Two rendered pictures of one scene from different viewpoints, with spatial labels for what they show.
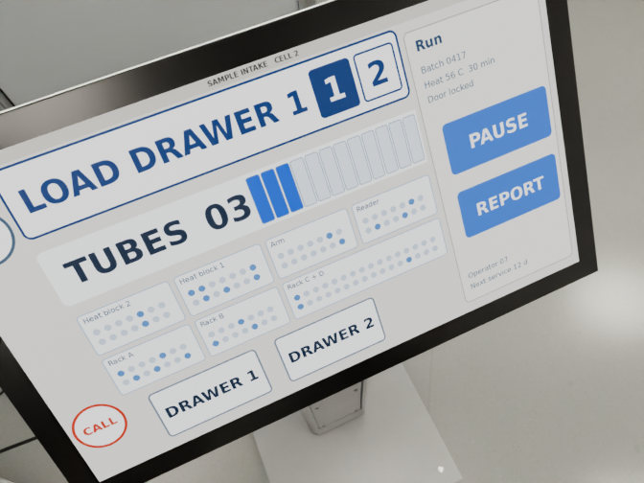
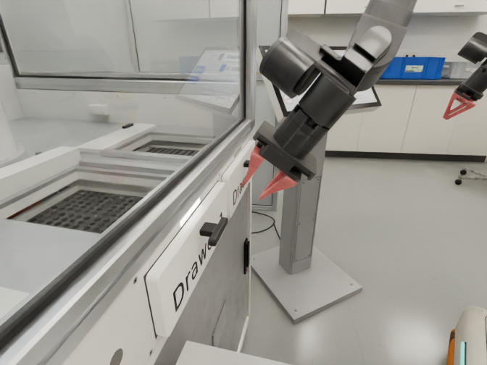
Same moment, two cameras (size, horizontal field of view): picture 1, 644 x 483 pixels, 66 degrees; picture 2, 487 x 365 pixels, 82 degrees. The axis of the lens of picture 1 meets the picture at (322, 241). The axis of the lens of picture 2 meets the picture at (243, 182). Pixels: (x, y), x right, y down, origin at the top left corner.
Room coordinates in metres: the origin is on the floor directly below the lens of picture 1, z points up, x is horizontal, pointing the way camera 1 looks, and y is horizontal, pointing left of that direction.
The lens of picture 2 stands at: (-0.97, 0.54, 1.18)
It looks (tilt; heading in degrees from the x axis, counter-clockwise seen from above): 25 degrees down; 350
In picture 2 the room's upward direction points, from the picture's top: straight up
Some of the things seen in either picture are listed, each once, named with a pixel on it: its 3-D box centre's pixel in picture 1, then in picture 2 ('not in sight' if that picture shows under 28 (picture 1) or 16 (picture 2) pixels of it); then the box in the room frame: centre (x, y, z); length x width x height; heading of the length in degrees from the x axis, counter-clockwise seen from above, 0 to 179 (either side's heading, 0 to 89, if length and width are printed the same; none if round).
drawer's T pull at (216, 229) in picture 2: not in sight; (211, 229); (-0.57, 0.53, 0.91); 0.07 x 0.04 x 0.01; 157
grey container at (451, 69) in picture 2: not in sight; (463, 69); (2.03, -2.51, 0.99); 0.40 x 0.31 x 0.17; 74
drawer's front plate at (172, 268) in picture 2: not in sight; (198, 242); (-0.56, 0.55, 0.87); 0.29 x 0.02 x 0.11; 157
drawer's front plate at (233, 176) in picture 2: not in sight; (240, 174); (-0.27, 0.43, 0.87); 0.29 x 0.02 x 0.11; 157
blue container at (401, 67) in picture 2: not in sight; (406, 67); (2.14, -1.86, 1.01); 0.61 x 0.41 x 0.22; 74
